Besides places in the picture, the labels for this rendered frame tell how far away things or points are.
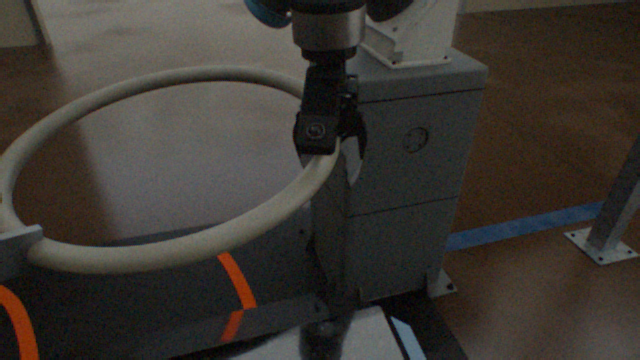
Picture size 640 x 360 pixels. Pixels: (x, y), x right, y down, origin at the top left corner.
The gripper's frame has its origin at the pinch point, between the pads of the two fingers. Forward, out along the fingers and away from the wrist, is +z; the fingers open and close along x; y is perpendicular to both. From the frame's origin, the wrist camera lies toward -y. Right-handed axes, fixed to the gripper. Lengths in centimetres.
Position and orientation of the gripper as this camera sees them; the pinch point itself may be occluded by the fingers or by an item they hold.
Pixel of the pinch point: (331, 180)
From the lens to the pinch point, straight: 62.3
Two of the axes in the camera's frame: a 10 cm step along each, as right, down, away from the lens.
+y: 1.3, -6.0, 7.9
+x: -9.9, -0.4, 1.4
